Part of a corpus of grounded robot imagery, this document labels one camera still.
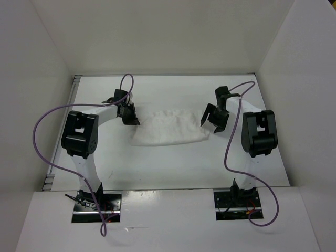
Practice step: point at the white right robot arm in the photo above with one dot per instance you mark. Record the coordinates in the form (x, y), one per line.
(258, 136)

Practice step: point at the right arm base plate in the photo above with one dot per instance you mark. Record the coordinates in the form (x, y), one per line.
(226, 208)

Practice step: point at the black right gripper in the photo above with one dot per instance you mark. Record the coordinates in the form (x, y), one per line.
(220, 124)

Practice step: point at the white pleated skirt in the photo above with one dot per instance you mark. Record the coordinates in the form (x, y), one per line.
(170, 127)

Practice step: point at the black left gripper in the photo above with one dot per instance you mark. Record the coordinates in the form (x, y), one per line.
(133, 120)

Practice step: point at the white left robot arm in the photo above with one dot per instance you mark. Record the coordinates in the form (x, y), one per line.
(80, 140)

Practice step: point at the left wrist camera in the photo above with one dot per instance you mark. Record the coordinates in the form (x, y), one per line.
(129, 98)

